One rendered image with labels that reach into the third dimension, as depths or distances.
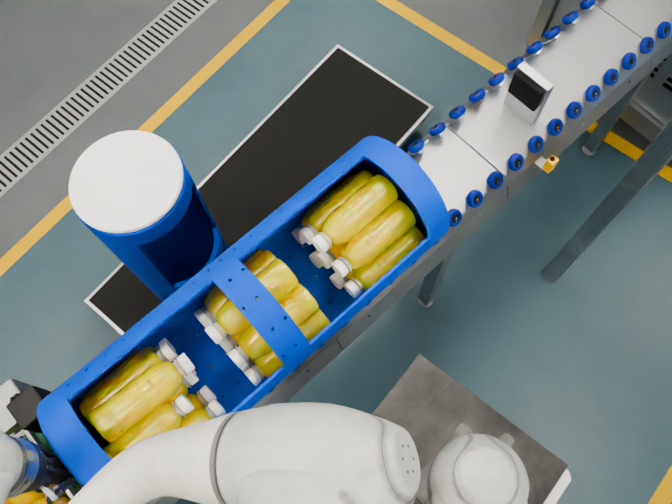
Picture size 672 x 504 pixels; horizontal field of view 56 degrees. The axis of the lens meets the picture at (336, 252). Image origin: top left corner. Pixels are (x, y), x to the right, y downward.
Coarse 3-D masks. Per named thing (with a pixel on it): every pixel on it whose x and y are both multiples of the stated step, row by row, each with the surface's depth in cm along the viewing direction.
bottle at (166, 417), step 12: (156, 408) 122; (168, 408) 122; (180, 408) 123; (144, 420) 120; (156, 420) 120; (168, 420) 120; (180, 420) 123; (132, 432) 119; (144, 432) 119; (156, 432) 119; (120, 444) 119; (132, 444) 118
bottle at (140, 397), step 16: (160, 368) 120; (176, 368) 121; (128, 384) 120; (144, 384) 118; (160, 384) 119; (176, 384) 121; (112, 400) 118; (128, 400) 117; (144, 400) 118; (160, 400) 119; (96, 416) 116; (112, 416) 116; (128, 416) 117; (144, 416) 119; (112, 432) 116
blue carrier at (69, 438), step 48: (384, 144) 132; (432, 192) 129; (240, 240) 130; (288, 240) 147; (432, 240) 135; (192, 288) 123; (240, 288) 120; (336, 288) 148; (384, 288) 136; (144, 336) 119; (192, 336) 142; (288, 336) 121; (240, 384) 139; (48, 432) 112; (96, 432) 136
